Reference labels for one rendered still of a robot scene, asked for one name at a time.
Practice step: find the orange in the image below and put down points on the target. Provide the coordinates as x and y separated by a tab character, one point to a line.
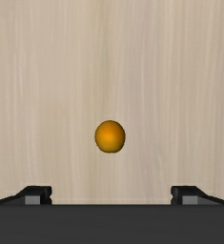
110	136

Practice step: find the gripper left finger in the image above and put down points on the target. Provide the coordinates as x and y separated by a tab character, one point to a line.
34	192

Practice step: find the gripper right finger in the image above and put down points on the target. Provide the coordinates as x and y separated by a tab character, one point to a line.
188	192

